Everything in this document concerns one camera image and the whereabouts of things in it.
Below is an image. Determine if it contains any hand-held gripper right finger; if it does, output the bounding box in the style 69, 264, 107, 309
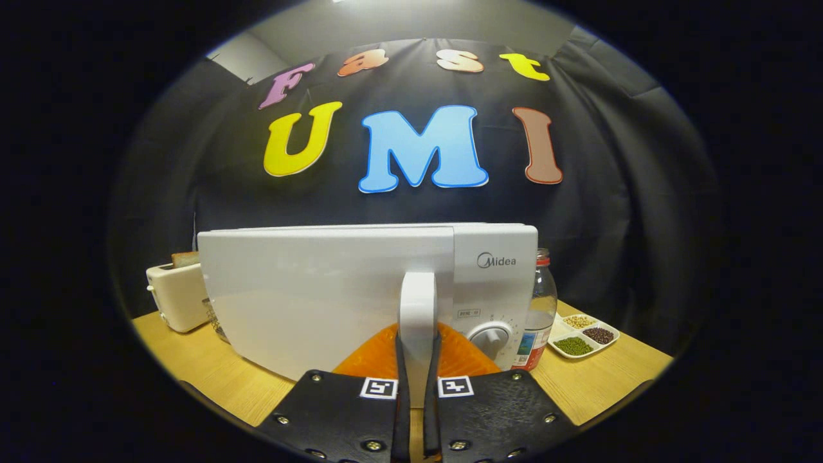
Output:
423, 323, 576, 463

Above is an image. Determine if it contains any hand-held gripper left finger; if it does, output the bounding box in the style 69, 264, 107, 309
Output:
256, 323, 411, 463

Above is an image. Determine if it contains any white microwave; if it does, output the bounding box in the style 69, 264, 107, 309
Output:
197, 222, 539, 409

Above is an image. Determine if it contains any clear red label water bottle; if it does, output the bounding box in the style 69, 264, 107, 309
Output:
511, 248, 558, 372

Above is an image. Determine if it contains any white divided bean dish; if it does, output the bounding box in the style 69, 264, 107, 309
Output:
548, 313, 621, 359

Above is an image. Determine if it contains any white toaster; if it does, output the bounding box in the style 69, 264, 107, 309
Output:
146, 252, 210, 334

